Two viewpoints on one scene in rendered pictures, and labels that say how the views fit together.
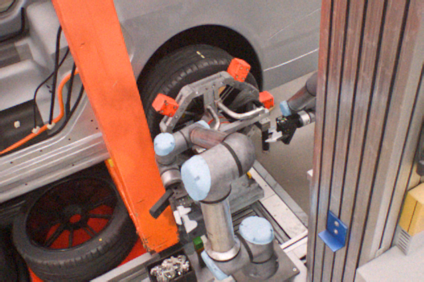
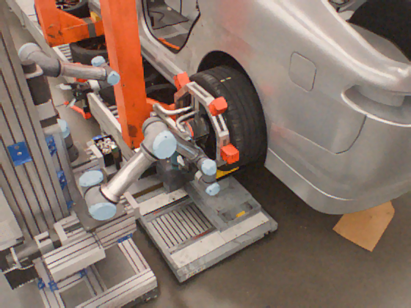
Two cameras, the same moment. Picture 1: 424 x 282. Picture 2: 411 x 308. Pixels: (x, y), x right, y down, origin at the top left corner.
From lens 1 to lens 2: 2.50 m
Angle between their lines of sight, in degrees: 57
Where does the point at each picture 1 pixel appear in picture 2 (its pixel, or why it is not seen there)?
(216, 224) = not seen: hidden behind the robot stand
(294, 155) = (291, 267)
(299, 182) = (251, 268)
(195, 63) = (211, 77)
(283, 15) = (291, 118)
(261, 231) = not seen: hidden behind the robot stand
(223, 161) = (26, 52)
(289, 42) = (291, 148)
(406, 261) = not seen: outside the picture
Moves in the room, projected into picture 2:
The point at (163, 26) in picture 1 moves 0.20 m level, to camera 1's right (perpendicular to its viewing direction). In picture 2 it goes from (217, 38) to (225, 53)
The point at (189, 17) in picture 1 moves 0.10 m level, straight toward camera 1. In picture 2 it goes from (231, 47) to (213, 48)
